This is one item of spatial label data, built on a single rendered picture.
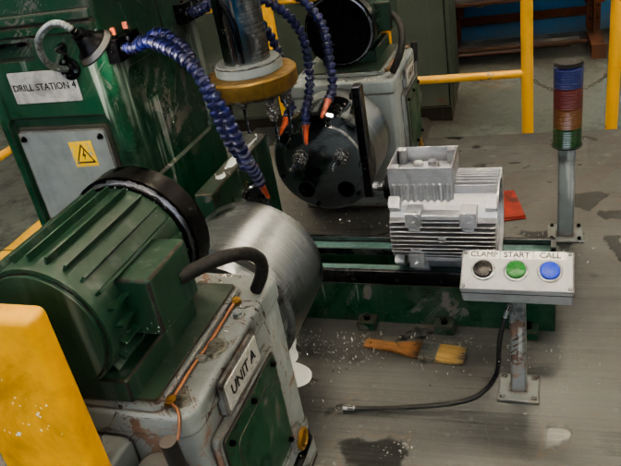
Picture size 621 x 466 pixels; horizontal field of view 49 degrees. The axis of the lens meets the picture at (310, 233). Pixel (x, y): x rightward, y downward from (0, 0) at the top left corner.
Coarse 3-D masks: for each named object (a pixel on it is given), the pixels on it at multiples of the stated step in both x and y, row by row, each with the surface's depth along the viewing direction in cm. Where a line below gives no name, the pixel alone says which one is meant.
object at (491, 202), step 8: (392, 200) 130; (400, 200) 130; (488, 200) 124; (496, 200) 123; (392, 208) 130; (400, 208) 130; (488, 208) 124; (496, 208) 123; (504, 224) 140; (504, 232) 141; (400, 256) 135; (400, 264) 137
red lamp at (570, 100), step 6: (558, 90) 144; (570, 90) 143; (576, 90) 143; (582, 90) 144; (558, 96) 145; (564, 96) 144; (570, 96) 143; (576, 96) 144; (582, 96) 145; (558, 102) 145; (564, 102) 145; (570, 102) 144; (576, 102) 144; (582, 102) 146; (558, 108) 146; (564, 108) 145; (570, 108) 145; (576, 108) 145
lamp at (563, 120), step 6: (582, 108) 146; (558, 114) 147; (564, 114) 146; (570, 114) 145; (576, 114) 145; (558, 120) 147; (564, 120) 146; (570, 120) 146; (576, 120) 146; (558, 126) 148; (564, 126) 147; (570, 126) 147; (576, 126) 147
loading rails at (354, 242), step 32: (352, 256) 151; (384, 256) 149; (320, 288) 145; (352, 288) 143; (384, 288) 140; (416, 288) 138; (448, 288) 136; (384, 320) 145; (416, 320) 142; (448, 320) 139; (480, 320) 137; (544, 320) 133
